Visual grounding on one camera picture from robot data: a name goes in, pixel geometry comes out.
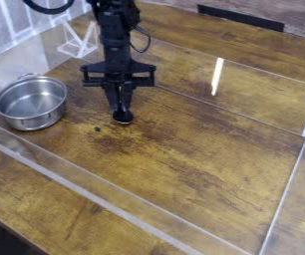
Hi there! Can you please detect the small steel pot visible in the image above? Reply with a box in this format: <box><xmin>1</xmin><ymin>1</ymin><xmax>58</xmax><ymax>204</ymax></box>
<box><xmin>0</xmin><ymin>73</ymin><xmax>68</xmax><ymax>131</ymax></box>

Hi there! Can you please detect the green handled metal spoon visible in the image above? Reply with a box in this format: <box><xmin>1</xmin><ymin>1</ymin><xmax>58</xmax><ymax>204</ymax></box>
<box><xmin>113</xmin><ymin>113</ymin><xmax>133</xmax><ymax>125</ymax></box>

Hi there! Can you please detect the clear acrylic barrier front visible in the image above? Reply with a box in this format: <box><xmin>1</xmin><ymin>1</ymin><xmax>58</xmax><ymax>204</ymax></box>
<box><xmin>0</xmin><ymin>127</ymin><xmax>251</xmax><ymax>255</ymax></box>

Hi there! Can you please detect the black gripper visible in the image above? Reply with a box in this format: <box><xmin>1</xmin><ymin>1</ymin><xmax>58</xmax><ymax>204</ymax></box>
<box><xmin>80</xmin><ymin>60</ymin><xmax>156</xmax><ymax>113</ymax></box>

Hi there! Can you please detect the black strip on table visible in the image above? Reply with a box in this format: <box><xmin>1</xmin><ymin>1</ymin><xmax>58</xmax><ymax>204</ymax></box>
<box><xmin>196</xmin><ymin>4</ymin><xmax>284</xmax><ymax>32</ymax></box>

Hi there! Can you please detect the clear acrylic barrier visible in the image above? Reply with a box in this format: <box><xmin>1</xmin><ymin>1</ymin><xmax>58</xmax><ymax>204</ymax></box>
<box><xmin>0</xmin><ymin>127</ymin><xmax>251</xmax><ymax>255</ymax></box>
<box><xmin>259</xmin><ymin>129</ymin><xmax>305</xmax><ymax>255</ymax></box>

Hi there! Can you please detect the clear acrylic triangle bracket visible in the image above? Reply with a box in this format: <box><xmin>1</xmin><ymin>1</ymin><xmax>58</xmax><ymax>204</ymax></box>
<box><xmin>57</xmin><ymin>22</ymin><xmax>98</xmax><ymax>59</ymax></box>

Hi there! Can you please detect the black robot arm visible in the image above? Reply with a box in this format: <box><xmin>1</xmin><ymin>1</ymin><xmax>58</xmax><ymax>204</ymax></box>
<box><xmin>80</xmin><ymin>0</ymin><xmax>156</xmax><ymax>125</ymax></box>

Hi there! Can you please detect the clear acrylic barrier right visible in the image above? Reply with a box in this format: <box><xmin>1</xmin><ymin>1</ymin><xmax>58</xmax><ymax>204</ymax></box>
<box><xmin>259</xmin><ymin>129</ymin><xmax>305</xmax><ymax>255</ymax></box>

